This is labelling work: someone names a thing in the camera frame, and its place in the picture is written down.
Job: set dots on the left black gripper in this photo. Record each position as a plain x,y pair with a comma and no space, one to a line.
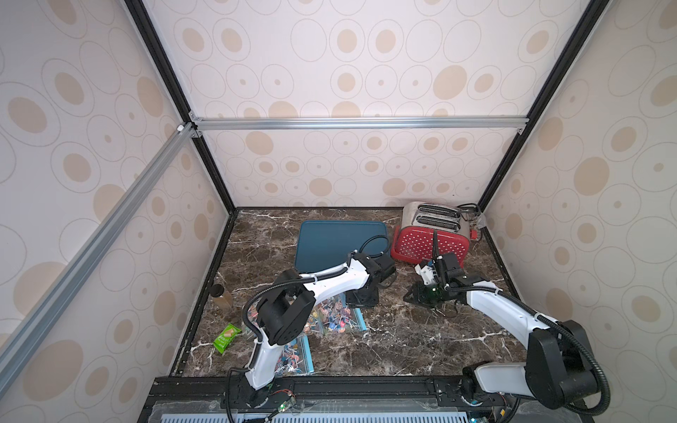
354,303

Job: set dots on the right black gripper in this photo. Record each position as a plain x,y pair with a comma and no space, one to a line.
426,293

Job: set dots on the teal plastic tray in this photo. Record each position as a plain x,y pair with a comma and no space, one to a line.
323,244

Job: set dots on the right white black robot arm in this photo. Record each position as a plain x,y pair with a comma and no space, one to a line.
560,369

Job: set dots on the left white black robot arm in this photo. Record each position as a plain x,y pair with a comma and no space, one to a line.
277,314

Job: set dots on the candy ziploc bag front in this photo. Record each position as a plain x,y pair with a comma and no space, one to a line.
296,359

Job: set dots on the red silver toaster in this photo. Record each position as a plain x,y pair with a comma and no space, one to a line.
429,230

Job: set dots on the brown spice jar black cap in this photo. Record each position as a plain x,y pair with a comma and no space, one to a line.
222,298

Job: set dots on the green snack packet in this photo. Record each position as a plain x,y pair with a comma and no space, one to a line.
226,337

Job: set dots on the horizontal aluminium frame bar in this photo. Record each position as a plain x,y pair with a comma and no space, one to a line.
363,123

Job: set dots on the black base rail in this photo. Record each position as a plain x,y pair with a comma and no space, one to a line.
233,393

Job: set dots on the left slanted aluminium frame bar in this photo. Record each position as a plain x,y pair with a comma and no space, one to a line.
43,317

